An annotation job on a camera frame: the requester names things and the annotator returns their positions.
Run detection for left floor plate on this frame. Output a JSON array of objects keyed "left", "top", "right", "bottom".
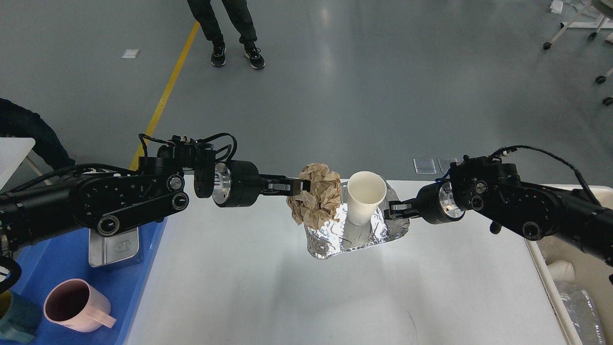
[{"left": 413, "top": 158, "right": 437, "bottom": 175}]

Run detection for blue plastic tray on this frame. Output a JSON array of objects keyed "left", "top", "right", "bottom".
[{"left": 11, "top": 221, "right": 165, "bottom": 345}]

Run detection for white cart frame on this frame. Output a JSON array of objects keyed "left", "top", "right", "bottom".
[{"left": 542, "top": 0, "right": 613, "bottom": 50}]

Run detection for brown paper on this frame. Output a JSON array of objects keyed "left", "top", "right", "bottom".
[{"left": 286, "top": 163, "right": 341, "bottom": 229}]

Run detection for pink ribbed mug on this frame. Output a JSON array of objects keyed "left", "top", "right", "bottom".
[{"left": 43, "top": 279, "right": 117, "bottom": 333}]

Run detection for standing person legs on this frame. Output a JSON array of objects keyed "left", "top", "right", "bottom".
[{"left": 187, "top": 0, "right": 258, "bottom": 47}]

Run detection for white paper cup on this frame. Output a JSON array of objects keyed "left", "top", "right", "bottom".
[{"left": 347, "top": 171, "right": 386, "bottom": 226}]

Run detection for standing person right shoe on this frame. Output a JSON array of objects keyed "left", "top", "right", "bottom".
[{"left": 245, "top": 46, "right": 266, "bottom": 70}]

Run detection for teal mug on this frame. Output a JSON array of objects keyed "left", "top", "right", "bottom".
[{"left": 0, "top": 291, "right": 43, "bottom": 345}]

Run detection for standing person left shoe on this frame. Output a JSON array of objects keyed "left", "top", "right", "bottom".
[{"left": 210, "top": 44, "right": 226, "bottom": 68}]

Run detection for floor plate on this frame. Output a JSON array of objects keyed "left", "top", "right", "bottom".
[
  {"left": 437, "top": 157, "right": 458, "bottom": 174},
  {"left": 413, "top": 158, "right": 437, "bottom": 175}
]

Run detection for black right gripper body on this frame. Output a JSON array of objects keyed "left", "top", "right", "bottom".
[{"left": 416, "top": 182, "right": 465, "bottom": 225}]

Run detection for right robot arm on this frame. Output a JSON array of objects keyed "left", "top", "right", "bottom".
[{"left": 384, "top": 145, "right": 613, "bottom": 266}]

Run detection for clear plastic in bin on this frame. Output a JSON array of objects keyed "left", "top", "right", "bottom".
[{"left": 556, "top": 282, "right": 606, "bottom": 345}]

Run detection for beige plastic bin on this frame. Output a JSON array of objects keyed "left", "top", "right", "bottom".
[{"left": 524, "top": 185, "right": 613, "bottom": 345}]

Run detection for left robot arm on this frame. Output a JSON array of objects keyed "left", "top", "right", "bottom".
[{"left": 0, "top": 133, "right": 311, "bottom": 292}]

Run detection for right floor plate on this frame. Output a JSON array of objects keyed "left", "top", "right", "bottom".
[{"left": 437, "top": 157, "right": 458, "bottom": 174}]

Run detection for standing person shoe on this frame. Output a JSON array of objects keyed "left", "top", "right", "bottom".
[
  {"left": 245, "top": 46, "right": 266, "bottom": 70},
  {"left": 210, "top": 44, "right": 226, "bottom": 68}
]

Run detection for white cup in bin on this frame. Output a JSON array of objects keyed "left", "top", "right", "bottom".
[{"left": 547, "top": 260, "right": 576, "bottom": 284}]

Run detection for seated person leg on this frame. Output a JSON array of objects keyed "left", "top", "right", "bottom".
[{"left": 0, "top": 98, "right": 75, "bottom": 170}]

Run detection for aluminium foil tray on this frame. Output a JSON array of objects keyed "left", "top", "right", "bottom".
[{"left": 304, "top": 182, "right": 410, "bottom": 259}]

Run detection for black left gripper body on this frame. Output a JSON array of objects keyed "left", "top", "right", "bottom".
[{"left": 212, "top": 160, "right": 266, "bottom": 207}]

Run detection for stainless steel rectangular container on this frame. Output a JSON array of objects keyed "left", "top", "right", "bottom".
[{"left": 88, "top": 227, "right": 144, "bottom": 271}]

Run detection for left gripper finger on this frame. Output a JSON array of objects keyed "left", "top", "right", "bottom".
[
  {"left": 261, "top": 174, "right": 311, "bottom": 190},
  {"left": 261, "top": 185, "right": 303, "bottom": 196}
]

